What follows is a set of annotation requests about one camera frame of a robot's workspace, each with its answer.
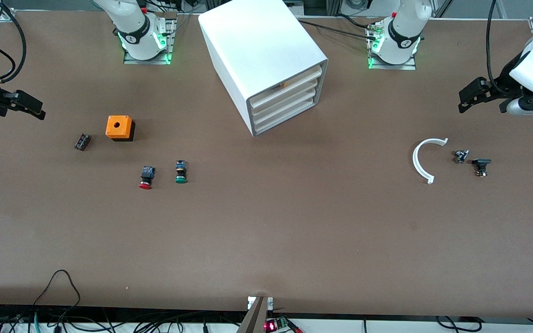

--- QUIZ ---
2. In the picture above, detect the white curved plastic arc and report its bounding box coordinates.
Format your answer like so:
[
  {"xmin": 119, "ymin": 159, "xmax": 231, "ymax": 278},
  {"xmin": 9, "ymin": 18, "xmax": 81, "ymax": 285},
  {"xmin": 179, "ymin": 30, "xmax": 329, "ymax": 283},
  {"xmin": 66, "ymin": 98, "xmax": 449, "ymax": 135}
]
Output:
[{"xmin": 412, "ymin": 137, "xmax": 449, "ymax": 185}]

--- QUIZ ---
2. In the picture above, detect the red push button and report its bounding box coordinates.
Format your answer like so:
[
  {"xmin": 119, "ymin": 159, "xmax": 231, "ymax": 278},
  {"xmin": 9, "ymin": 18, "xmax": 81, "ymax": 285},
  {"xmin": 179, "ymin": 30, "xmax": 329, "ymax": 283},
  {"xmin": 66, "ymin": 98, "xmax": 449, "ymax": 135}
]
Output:
[{"xmin": 138, "ymin": 166, "xmax": 156, "ymax": 190}]

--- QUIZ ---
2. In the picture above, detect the black switch component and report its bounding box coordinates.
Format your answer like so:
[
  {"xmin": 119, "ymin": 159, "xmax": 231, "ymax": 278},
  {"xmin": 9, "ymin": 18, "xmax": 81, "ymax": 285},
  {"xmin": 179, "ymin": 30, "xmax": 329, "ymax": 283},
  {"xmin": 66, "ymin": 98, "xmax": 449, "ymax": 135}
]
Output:
[{"xmin": 472, "ymin": 158, "xmax": 492, "ymax": 178}]

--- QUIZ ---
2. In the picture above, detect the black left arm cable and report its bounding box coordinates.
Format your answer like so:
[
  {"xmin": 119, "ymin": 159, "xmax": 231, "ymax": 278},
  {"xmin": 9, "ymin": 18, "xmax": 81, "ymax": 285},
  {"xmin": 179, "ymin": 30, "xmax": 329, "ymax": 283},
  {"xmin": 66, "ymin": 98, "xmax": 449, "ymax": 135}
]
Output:
[{"xmin": 485, "ymin": 0, "xmax": 499, "ymax": 83}]

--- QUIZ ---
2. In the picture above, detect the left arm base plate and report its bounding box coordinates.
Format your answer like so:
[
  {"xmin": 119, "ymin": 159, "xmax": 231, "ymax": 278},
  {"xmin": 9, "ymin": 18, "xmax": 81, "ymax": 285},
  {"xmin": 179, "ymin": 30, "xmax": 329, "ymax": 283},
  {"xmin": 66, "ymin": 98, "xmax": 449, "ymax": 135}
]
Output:
[{"xmin": 367, "ymin": 21, "xmax": 417, "ymax": 71}]

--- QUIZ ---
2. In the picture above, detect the black cable to arm base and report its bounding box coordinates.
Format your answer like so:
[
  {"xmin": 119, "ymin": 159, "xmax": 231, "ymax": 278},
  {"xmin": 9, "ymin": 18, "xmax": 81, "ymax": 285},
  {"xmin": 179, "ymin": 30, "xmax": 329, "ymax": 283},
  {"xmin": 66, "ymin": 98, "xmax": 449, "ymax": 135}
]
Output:
[{"xmin": 297, "ymin": 18, "xmax": 381, "ymax": 42}]

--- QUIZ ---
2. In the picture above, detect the black cable under table edge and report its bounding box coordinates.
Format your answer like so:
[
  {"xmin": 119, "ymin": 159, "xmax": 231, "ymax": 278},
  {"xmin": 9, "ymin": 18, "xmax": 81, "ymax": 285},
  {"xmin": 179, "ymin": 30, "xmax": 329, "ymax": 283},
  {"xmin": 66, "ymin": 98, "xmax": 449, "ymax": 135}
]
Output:
[{"xmin": 435, "ymin": 315, "xmax": 483, "ymax": 333}]

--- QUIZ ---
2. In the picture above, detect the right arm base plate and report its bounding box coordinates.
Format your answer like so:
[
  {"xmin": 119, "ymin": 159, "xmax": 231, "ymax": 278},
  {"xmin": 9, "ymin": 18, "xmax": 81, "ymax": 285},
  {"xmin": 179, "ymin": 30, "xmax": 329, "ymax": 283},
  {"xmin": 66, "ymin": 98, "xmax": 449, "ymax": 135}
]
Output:
[{"xmin": 123, "ymin": 18, "xmax": 177, "ymax": 65}]

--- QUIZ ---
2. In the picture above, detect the orange box with hole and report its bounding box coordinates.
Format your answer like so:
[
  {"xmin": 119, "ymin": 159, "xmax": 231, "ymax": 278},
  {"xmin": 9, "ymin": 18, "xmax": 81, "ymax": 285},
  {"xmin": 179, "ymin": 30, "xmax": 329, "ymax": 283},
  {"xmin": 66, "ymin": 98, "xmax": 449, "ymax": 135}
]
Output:
[{"xmin": 105, "ymin": 115, "xmax": 136, "ymax": 142}]

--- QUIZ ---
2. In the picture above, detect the circuit board with red light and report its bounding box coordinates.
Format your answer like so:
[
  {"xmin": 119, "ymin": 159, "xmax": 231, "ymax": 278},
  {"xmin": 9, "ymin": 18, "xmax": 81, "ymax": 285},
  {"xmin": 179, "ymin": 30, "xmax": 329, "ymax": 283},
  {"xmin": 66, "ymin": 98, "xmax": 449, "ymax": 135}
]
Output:
[{"xmin": 264, "ymin": 317, "xmax": 302, "ymax": 333}]

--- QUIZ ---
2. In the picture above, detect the thin black looped cable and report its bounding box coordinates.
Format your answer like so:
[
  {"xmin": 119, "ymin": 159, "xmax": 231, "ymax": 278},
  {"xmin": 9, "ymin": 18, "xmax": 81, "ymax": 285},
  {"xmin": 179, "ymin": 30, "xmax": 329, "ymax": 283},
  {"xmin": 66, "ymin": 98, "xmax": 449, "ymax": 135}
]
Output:
[{"xmin": 33, "ymin": 269, "xmax": 81, "ymax": 320}]

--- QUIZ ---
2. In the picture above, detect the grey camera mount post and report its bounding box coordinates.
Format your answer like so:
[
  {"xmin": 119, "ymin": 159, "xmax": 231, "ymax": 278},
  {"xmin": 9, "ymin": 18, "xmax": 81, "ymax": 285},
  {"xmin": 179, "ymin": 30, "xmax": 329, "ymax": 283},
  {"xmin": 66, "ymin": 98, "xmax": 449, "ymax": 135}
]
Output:
[{"xmin": 236, "ymin": 296, "xmax": 274, "ymax": 333}]

